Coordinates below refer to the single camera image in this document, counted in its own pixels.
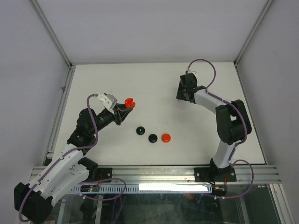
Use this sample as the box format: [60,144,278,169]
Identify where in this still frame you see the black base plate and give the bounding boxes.
[94,167,113,183]
[194,167,237,183]

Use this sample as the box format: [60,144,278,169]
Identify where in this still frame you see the small green circuit board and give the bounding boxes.
[80,185,100,192]

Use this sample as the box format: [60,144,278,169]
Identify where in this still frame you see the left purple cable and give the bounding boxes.
[18,93,100,222]

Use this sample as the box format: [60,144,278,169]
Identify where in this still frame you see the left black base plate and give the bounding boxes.
[94,167,113,183]

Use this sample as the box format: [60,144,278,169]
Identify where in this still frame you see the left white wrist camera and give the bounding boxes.
[96,93,117,115]

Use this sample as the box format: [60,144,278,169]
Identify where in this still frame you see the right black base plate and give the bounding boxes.
[194,167,237,183]

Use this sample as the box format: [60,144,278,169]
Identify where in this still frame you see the black earbud charging case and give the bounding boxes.
[148,134,158,143]

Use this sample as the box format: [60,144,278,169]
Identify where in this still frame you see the red charging case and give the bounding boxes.
[161,133,171,143]
[124,98,136,109]

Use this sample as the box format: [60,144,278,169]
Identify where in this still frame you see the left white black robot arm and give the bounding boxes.
[14,98,135,224]

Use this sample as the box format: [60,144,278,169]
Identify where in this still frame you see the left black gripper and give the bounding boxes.
[90,103,132,135]

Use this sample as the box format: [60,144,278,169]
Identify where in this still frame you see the aluminium mounting rail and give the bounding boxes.
[31,165,280,185]

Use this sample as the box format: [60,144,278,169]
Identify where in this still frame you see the aluminium frame post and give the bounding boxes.
[29,0,72,67]
[235,0,274,66]

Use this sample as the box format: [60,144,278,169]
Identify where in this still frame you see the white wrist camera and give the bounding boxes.
[96,93,117,115]
[187,70,198,78]

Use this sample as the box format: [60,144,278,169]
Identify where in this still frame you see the grey slotted cable duct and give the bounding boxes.
[67,183,212,195]

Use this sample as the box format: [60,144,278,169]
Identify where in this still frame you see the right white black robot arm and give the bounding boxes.
[176,73,252,184]

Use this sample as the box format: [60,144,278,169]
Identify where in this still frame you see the right aluminium frame post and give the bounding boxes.
[235,0,274,66]

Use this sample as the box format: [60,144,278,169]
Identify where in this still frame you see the left aluminium frame post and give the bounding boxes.
[29,0,72,67]

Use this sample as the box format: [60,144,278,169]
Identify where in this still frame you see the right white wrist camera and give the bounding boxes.
[187,70,198,78]

